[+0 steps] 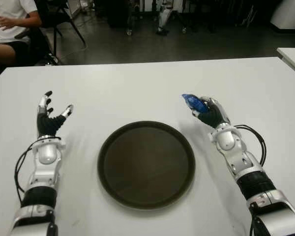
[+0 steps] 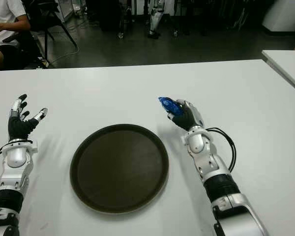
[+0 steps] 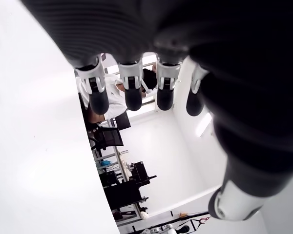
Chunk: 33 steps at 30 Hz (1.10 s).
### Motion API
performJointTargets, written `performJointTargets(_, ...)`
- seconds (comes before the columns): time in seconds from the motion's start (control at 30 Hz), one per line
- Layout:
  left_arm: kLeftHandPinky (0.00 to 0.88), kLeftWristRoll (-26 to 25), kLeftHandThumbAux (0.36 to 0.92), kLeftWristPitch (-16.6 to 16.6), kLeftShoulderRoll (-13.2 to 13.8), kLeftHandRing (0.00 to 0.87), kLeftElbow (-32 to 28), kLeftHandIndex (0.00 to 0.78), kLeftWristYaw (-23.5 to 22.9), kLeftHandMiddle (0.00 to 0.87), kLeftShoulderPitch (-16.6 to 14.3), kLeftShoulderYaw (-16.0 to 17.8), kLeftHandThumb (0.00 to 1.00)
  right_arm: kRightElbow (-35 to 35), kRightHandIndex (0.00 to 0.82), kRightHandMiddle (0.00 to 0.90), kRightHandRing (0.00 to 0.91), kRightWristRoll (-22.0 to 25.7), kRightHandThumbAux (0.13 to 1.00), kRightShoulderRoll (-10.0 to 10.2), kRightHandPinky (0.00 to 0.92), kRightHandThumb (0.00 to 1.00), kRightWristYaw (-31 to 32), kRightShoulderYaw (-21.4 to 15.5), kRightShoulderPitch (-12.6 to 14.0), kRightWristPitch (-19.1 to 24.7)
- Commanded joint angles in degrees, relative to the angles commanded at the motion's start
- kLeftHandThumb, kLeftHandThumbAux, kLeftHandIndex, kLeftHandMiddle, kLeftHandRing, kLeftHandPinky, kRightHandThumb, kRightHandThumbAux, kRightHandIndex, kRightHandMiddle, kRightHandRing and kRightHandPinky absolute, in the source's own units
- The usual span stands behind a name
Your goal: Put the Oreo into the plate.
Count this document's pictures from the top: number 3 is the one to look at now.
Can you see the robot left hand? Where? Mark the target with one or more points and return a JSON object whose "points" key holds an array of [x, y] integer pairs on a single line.
{"points": [[210, 36]]}

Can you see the white VR headset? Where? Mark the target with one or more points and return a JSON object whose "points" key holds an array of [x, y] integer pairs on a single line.
{"points": [[146, 89]]}

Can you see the ceiling light strip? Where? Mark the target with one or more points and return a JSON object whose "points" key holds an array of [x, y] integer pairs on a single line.
{"points": [[204, 124]]}

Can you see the seated person white shirt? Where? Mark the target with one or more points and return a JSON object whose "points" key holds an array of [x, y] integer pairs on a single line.
{"points": [[114, 97]]}

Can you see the black monitor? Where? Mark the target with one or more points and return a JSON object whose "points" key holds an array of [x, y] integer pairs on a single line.
{"points": [[123, 121]]}

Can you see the black chair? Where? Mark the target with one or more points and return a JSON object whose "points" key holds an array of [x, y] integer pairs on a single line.
{"points": [[112, 137]]}

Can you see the black boom stand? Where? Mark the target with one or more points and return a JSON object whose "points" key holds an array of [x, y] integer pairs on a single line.
{"points": [[197, 214]]}

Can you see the black equipment cart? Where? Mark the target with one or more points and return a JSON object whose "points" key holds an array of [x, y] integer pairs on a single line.
{"points": [[127, 195]]}

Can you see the white humanoid robot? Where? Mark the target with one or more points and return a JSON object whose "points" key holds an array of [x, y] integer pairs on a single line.
{"points": [[168, 229]]}

